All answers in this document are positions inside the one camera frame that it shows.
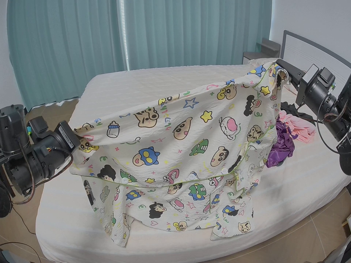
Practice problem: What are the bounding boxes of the pile of clothes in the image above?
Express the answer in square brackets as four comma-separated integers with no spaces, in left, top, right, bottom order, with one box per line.
[267,101,317,169]

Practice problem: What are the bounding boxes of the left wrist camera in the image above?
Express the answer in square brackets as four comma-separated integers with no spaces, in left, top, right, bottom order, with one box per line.
[26,116,55,144]

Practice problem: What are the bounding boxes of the blue-green curtain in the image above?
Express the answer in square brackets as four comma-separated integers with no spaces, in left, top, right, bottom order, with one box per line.
[7,0,128,112]
[125,0,275,71]

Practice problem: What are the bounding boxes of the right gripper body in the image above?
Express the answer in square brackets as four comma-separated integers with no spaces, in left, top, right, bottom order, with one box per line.
[296,64,338,120]

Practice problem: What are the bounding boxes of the bed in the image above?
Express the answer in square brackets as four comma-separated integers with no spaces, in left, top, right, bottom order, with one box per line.
[36,30,351,263]

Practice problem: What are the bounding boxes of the white printed pyjama top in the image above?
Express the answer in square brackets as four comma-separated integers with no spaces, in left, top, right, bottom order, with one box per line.
[69,62,290,249]

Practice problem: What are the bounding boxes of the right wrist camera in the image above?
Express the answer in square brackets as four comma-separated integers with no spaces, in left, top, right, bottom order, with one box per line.
[319,67,337,90]

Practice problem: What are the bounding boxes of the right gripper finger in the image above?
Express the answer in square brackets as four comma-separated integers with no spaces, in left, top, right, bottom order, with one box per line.
[275,59,306,78]
[286,76,301,92]

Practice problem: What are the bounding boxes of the grey bedside table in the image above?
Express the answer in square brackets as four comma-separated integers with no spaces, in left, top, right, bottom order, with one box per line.
[243,37,281,62]

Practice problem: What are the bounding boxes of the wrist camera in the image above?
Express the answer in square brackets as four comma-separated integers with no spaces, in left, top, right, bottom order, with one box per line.
[26,116,55,144]
[319,67,337,90]

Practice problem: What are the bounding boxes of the black cable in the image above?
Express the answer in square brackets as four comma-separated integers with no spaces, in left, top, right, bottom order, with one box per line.
[296,103,344,153]
[10,154,74,205]

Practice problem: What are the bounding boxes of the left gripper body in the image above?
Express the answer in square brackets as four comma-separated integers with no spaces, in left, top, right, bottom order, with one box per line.
[34,121,80,179]

